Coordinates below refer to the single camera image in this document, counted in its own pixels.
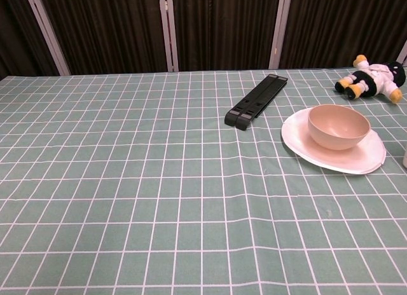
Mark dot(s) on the green checked tablecloth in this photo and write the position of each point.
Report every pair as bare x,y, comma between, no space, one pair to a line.
127,180

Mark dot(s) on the white screen frame post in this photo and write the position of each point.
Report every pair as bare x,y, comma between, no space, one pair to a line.
168,31
47,31
279,31
403,55

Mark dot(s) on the white paper plate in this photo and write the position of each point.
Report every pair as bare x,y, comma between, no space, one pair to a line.
349,160

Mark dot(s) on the beige bowl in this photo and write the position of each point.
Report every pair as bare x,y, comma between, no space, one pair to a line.
337,139

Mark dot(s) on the black folded laptop stand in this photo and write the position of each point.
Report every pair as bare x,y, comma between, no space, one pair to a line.
254,101

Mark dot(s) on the black white plush toy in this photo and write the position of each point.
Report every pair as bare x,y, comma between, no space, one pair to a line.
375,79

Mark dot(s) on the small beige flower cup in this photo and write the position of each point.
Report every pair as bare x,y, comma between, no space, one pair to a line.
405,158

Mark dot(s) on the dark brown pleated curtain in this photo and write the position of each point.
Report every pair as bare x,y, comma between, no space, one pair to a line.
222,28

